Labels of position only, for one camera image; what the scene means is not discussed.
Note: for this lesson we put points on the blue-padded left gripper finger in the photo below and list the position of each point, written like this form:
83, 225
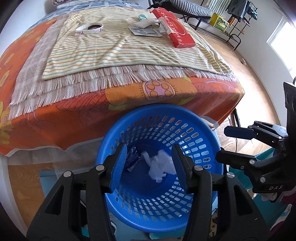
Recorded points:
102, 179

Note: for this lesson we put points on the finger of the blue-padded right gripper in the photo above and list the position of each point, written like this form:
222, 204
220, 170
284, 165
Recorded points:
197, 181

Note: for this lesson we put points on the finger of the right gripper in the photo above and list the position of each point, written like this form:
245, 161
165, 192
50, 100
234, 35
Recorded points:
235, 158
249, 133

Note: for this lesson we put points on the white tissue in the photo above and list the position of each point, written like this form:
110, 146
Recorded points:
159, 165

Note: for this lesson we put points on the white ring band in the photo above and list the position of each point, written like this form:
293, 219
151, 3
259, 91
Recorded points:
91, 28

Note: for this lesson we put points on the red cardboard box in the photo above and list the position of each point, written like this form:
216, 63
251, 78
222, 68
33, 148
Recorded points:
173, 28

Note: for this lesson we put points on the silver printed sachet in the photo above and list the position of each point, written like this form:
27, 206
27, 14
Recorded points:
148, 32

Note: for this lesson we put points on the teal patterned wrapper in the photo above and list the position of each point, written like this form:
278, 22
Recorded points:
142, 17

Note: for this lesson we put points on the blue snack wrapper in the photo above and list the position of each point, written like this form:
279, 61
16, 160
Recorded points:
132, 159

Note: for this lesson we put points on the white tube package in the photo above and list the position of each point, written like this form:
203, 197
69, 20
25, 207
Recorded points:
144, 23

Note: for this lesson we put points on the blue plastic mesh basket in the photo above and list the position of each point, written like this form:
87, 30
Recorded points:
149, 196

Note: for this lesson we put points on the orange floral bedspread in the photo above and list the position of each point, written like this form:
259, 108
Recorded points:
89, 116

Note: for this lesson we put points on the window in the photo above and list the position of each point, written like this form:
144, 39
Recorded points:
282, 41

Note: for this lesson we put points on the black clothes rack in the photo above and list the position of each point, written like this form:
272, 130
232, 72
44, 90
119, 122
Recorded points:
233, 34

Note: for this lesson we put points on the pink plaid fringed blanket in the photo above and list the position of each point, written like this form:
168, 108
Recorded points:
32, 92

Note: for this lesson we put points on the yellow crate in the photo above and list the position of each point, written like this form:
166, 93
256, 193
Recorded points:
218, 22

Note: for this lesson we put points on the dark hanging jacket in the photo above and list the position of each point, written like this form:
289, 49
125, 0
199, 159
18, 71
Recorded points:
238, 8

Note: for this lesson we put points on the green striped hanging towel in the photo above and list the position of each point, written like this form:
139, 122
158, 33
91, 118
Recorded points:
217, 6

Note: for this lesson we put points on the yellow striped towel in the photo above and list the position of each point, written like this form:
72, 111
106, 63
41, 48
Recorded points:
116, 45

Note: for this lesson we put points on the black folding chair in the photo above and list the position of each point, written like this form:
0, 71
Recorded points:
166, 4

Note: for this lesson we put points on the striped chair cushion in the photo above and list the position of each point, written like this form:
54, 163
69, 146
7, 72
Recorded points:
189, 8

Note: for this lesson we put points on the blue checkered bedsheet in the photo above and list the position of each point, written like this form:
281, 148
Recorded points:
69, 6

